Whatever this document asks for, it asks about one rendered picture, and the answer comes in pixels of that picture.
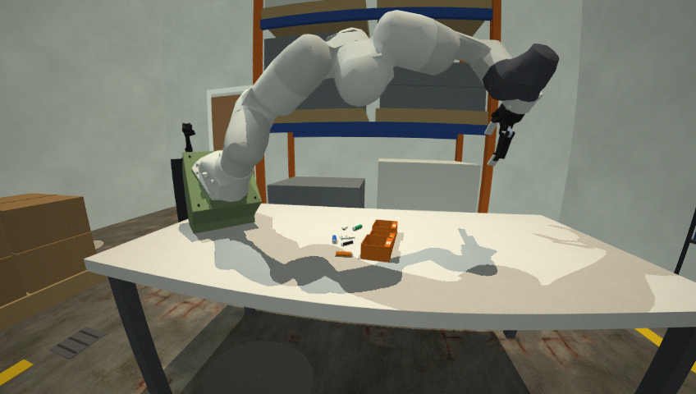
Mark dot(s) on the orange rack of bins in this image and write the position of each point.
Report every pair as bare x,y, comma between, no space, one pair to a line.
381,229

